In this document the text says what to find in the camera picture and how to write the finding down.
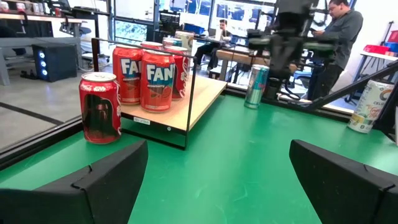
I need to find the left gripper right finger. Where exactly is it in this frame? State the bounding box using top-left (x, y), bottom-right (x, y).
top-left (289, 139), bottom-right (398, 224)

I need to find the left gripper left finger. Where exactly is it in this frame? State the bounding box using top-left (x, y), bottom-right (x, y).
top-left (0, 140), bottom-right (149, 224)

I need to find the green can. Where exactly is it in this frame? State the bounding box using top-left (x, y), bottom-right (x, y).
top-left (162, 37), bottom-right (183, 48)

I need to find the blue silver Red Bull can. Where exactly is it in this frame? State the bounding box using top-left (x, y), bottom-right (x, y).
top-left (244, 64), bottom-right (270, 110)

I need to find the wooden desk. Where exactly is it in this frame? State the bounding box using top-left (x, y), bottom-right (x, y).
top-left (216, 49), bottom-right (299, 82)

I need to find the person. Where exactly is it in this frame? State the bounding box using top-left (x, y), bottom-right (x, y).
top-left (306, 0), bottom-right (364, 102)
top-left (194, 19), bottom-right (234, 71)

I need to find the Star Wars Coca-Cola can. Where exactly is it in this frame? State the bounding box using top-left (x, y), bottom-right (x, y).
top-left (78, 72), bottom-right (123, 145)

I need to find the red storage bin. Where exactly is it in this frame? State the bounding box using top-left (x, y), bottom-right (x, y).
top-left (363, 44), bottom-right (391, 54)

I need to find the white table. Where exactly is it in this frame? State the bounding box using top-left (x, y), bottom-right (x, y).
top-left (354, 51), bottom-right (398, 103)

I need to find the green table mat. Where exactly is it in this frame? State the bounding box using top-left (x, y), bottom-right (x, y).
top-left (0, 95), bottom-right (398, 224)

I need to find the black computer tower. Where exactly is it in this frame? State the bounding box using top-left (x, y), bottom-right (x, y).
top-left (32, 43), bottom-right (78, 83)

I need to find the long wooden workbench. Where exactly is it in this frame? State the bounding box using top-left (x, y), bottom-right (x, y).
top-left (0, 11), bottom-right (94, 25)

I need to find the black aluminium table frame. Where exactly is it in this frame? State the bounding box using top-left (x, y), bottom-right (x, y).
top-left (0, 58), bottom-right (398, 170)

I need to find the wooden shelf black wire frame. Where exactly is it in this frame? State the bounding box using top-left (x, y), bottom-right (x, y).
top-left (91, 37), bottom-right (228, 151)

